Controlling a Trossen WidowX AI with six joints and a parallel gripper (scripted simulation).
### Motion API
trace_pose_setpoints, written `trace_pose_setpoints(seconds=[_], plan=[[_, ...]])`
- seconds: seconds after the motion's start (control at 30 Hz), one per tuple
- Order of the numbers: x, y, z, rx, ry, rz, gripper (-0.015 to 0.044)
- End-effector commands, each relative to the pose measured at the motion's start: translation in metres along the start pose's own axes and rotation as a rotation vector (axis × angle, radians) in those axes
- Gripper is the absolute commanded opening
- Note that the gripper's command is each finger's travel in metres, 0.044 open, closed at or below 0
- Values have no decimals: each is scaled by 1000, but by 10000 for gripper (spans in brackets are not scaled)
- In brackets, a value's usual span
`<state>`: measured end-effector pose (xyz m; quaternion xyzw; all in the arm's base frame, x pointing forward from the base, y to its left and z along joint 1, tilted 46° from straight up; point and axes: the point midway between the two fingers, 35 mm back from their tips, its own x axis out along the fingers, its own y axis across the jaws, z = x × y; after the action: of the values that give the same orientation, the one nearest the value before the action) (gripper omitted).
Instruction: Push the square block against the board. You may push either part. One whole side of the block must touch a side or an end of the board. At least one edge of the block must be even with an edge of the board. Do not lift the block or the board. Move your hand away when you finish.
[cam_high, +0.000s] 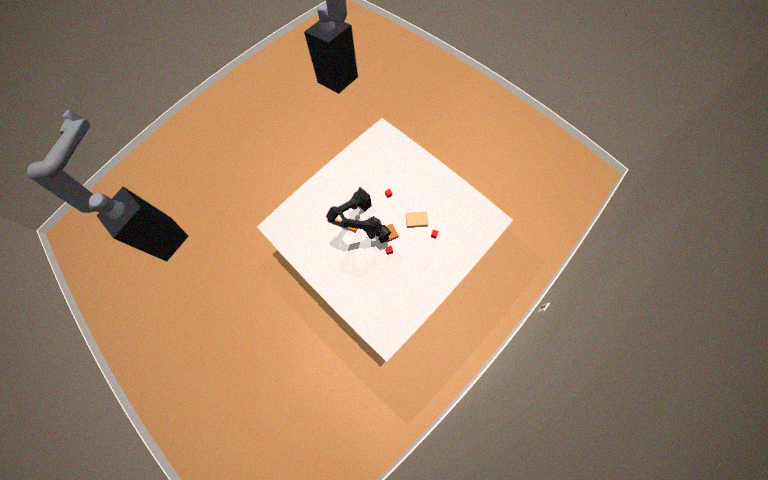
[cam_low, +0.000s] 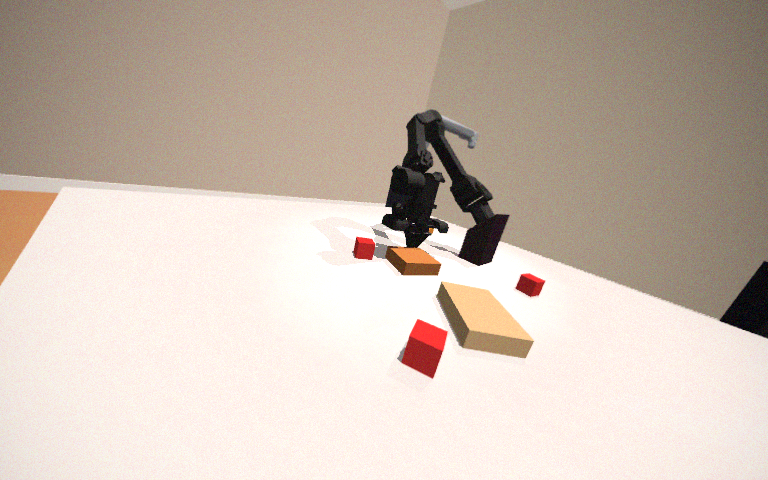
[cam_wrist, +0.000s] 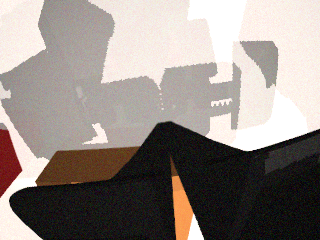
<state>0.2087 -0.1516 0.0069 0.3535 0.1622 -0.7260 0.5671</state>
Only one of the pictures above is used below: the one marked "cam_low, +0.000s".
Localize red cube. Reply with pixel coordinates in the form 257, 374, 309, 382
516, 273, 545, 297
353, 237, 376, 260
401, 319, 448, 379

